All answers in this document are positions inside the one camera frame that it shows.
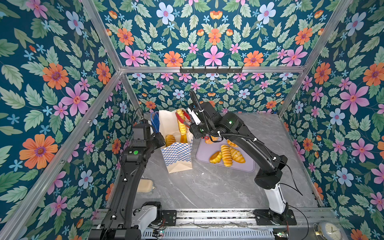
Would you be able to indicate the alarm clock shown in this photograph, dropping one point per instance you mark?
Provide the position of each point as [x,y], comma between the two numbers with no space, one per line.
[327,231]

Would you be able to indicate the ring pretzel bread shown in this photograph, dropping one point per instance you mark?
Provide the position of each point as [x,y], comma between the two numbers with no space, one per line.
[231,144]

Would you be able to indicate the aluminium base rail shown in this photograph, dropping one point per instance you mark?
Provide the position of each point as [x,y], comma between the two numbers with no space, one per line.
[246,218]

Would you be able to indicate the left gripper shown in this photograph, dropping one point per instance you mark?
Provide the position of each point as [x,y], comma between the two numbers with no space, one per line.
[160,137]

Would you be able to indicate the red silicone tongs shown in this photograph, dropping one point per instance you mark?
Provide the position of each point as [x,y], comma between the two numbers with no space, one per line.
[183,117]

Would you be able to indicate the black hook rail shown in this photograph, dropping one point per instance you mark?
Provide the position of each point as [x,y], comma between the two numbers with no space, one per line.
[211,70]

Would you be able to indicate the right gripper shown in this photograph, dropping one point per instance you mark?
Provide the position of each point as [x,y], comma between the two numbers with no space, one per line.
[193,129]

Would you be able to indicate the blue checkered paper bag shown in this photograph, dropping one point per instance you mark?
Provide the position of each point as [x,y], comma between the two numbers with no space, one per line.
[178,156]

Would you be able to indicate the beige long bread loaf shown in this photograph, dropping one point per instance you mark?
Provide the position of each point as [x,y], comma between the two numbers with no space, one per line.
[145,186]

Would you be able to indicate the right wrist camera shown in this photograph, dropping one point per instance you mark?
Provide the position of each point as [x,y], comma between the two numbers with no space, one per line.
[194,116]

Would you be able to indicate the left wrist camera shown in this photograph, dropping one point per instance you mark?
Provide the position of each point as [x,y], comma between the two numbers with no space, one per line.
[142,132]

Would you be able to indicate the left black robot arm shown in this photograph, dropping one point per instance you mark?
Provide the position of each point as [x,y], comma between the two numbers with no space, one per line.
[120,223]

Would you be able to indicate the large braided bread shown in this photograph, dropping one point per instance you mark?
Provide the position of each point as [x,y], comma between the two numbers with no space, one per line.
[170,139]

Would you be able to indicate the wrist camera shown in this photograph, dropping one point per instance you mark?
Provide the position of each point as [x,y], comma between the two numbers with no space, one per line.
[142,132]
[194,116]

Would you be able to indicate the round sugared bread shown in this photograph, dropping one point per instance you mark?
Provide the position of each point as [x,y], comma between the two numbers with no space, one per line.
[210,139]

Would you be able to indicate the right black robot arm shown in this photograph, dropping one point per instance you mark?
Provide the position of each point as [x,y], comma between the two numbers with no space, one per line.
[232,127]

